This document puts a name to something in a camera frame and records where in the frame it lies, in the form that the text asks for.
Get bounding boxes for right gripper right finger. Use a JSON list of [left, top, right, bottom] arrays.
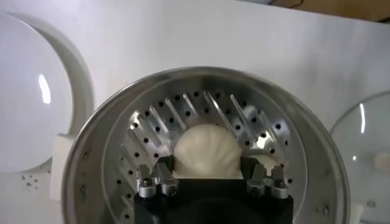
[[240, 155, 290, 200]]

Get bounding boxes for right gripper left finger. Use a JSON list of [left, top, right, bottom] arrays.
[[135, 155, 180, 200]]

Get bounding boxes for white steamed baozi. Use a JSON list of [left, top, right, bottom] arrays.
[[173, 123, 244, 180]]

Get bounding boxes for round glass pot lid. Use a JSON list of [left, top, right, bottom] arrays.
[[330, 90, 390, 224]]

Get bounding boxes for stainless steel steamer basket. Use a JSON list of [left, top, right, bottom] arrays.
[[48, 66, 351, 224]]

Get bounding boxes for dark scattered crumbs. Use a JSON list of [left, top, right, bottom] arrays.
[[21, 173, 40, 189]]

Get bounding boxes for large white plate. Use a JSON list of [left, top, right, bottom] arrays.
[[0, 12, 95, 174]]

